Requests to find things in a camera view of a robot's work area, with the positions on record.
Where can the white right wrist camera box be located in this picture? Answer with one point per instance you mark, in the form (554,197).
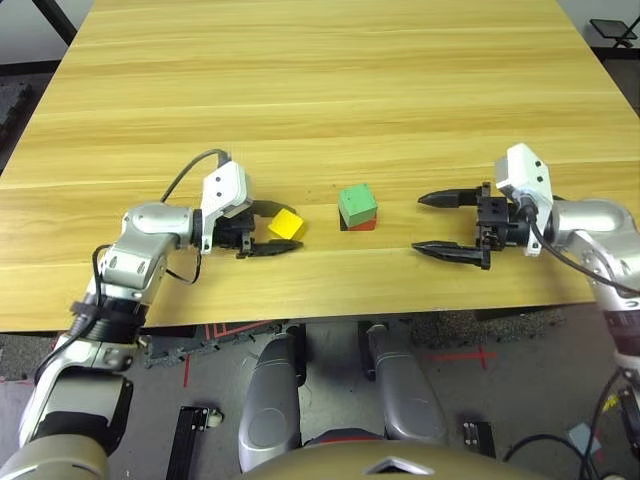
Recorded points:
(522,170)

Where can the red cross floor tape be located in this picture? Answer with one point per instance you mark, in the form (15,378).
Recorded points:
(481,356)

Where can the small grey box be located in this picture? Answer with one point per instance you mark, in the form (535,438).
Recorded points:
(582,436)

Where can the black mat with red lines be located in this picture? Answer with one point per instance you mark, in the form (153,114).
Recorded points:
(225,331)

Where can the black tray on stand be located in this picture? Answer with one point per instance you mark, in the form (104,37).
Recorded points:
(612,27)

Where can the grey robot right leg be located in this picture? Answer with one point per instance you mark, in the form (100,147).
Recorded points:
(407,390)

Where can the black table frame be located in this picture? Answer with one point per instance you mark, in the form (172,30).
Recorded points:
(57,20)

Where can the green cube block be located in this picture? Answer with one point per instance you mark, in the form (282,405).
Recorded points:
(356,202)

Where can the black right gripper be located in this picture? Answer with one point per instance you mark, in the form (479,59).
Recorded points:
(495,222)

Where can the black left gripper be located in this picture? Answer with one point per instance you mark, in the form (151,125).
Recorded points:
(232,232)

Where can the black foam floor mat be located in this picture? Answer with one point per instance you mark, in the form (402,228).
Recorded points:
(12,112)

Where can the grey robot leg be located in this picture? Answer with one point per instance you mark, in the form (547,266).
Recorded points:
(407,390)
(272,395)

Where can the grey robot left leg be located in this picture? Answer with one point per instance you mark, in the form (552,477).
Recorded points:
(272,395)

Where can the black rail with caster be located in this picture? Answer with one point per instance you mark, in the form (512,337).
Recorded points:
(186,440)

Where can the red cube block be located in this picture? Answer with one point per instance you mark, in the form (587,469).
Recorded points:
(364,226)

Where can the grey speckled foam mat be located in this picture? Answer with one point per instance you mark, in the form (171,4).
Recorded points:
(22,355)
(495,327)

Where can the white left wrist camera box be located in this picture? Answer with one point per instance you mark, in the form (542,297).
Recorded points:
(226,185)

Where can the tan robot torso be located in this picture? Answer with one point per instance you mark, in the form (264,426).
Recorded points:
(390,462)

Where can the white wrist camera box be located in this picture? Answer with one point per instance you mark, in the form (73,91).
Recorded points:
(226,185)
(522,170)

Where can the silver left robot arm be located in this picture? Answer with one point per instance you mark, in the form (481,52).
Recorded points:
(150,225)

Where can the small black floor box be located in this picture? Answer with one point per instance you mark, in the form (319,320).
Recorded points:
(477,439)

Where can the yellow cube block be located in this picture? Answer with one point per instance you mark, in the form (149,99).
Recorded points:
(286,225)

